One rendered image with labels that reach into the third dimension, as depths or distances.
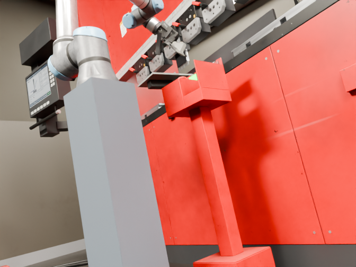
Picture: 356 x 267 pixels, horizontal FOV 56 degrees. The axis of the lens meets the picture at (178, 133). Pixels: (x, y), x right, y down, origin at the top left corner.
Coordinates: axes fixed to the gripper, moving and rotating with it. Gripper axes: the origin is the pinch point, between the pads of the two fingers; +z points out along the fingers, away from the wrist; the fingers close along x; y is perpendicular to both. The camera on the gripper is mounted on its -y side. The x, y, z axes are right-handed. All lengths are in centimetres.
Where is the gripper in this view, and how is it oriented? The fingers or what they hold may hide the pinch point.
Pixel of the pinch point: (183, 55)
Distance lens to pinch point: 182.0
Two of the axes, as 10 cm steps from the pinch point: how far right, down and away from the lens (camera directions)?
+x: 1.8, -1.6, 9.7
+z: 7.6, 6.5, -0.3
